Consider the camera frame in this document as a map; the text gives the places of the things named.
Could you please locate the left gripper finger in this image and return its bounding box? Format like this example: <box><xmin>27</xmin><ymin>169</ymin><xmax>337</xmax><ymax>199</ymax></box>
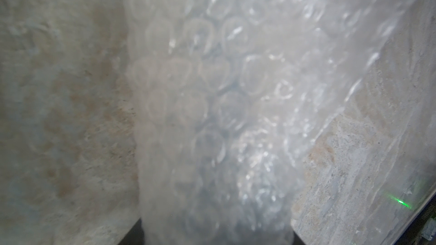
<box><xmin>118</xmin><ymin>219</ymin><xmax>144</xmax><ymax>245</ymax></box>

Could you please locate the clear bubble wrap sheet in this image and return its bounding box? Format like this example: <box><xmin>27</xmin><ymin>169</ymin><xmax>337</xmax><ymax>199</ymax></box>
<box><xmin>124</xmin><ymin>0</ymin><xmax>415</xmax><ymax>245</ymax></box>

